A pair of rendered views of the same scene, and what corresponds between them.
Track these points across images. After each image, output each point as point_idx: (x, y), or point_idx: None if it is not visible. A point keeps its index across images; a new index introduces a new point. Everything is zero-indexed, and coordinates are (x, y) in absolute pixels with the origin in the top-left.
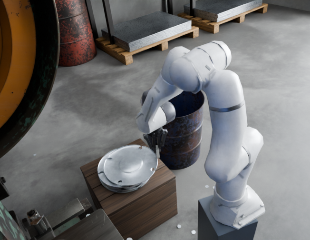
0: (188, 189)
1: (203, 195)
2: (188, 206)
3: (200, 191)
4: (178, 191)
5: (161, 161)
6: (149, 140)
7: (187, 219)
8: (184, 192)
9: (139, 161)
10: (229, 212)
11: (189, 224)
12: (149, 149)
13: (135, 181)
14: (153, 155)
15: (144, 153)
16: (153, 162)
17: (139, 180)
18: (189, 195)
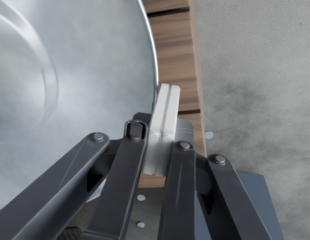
0: (281, 14)
1: (306, 60)
2: (240, 70)
3: None
4: (247, 5)
5: (194, 77)
6: (53, 209)
7: (214, 103)
8: (261, 20)
9: (30, 92)
10: None
11: (212, 114)
12: (133, 3)
13: None
14: (147, 76)
15: (86, 21)
16: (121, 135)
17: (16, 194)
18: (270, 39)
